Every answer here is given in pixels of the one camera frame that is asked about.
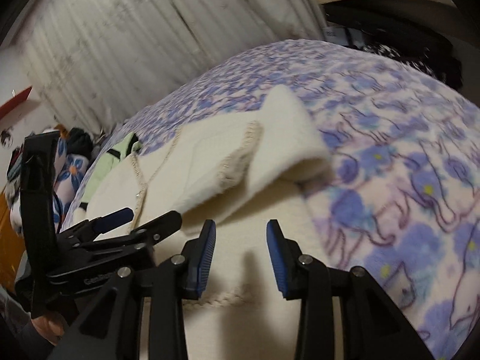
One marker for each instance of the purple cat print blanket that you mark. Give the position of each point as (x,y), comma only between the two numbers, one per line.
(403,200)

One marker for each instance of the cream floral curtain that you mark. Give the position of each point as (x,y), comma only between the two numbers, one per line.
(96,63)

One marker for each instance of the person's left hand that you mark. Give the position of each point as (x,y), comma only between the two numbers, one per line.
(51,326)

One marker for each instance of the red wall shelf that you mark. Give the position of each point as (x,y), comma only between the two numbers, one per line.
(14,102)

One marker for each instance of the cream fuzzy cardigan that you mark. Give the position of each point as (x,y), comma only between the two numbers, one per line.
(239,170)

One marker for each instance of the green folded garment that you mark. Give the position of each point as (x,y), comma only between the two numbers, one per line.
(106,162)

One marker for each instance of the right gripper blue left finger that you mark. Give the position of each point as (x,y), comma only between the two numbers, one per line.
(187,272)

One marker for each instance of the blue flower rolled quilt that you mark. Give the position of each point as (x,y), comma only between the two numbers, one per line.
(70,170)

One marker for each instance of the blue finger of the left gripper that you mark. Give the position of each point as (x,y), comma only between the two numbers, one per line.
(155,231)
(112,221)

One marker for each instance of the black patterned fabric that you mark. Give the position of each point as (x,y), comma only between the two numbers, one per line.
(425,51)

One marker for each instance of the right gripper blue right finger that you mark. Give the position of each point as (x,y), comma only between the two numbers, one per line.
(297,274)

